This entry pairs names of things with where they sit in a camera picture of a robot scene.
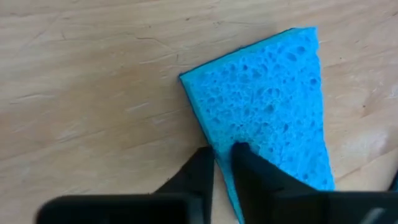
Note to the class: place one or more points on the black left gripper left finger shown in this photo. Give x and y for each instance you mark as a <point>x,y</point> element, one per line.
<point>186,205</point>

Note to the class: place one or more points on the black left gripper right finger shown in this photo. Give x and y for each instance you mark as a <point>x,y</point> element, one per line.
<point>280,202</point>

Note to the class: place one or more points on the light blue sponge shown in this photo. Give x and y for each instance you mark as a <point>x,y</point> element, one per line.
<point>264,99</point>

